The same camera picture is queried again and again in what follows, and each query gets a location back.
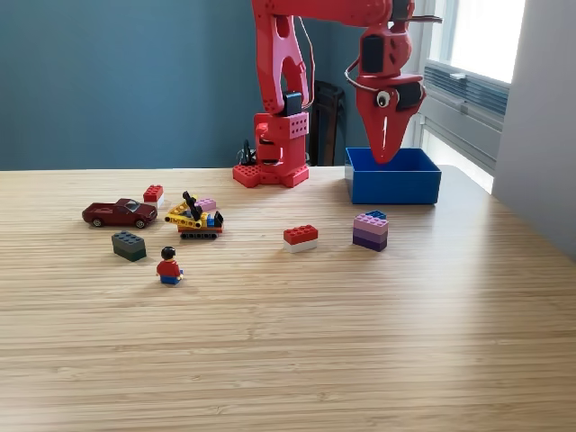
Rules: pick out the yellow toy digger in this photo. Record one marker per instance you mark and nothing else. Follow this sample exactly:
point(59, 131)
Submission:
point(198, 223)

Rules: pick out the blue plastic bin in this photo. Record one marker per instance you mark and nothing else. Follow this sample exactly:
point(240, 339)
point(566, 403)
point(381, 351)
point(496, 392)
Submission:
point(396, 186)

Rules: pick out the grey window vent unit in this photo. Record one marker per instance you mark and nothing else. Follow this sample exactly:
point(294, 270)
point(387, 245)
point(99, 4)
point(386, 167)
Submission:
point(477, 90)

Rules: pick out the blue brick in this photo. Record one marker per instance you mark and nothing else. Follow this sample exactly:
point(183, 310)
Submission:
point(377, 214)

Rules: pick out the pink purple brick stack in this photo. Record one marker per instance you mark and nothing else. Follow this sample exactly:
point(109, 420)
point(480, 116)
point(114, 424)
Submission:
point(370, 231)

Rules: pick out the long red white brick stack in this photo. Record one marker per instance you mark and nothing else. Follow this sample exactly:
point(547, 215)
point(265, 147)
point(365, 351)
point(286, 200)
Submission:
point(300, 236)

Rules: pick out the small red white brick stack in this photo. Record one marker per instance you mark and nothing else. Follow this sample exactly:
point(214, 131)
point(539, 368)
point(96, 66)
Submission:
point(153, 193)

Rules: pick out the toy figure red shirt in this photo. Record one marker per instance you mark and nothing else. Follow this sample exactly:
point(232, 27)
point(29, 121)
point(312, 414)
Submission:
point(168, 269)

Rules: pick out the dark red toy pickup car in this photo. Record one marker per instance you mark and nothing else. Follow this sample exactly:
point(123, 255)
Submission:
point(119, 215)

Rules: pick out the grey brick stack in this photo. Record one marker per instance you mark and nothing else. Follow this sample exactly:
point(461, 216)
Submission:
point(130, 247)

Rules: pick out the white window frame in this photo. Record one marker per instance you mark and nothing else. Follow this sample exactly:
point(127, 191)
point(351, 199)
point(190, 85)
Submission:
point(443, 27)

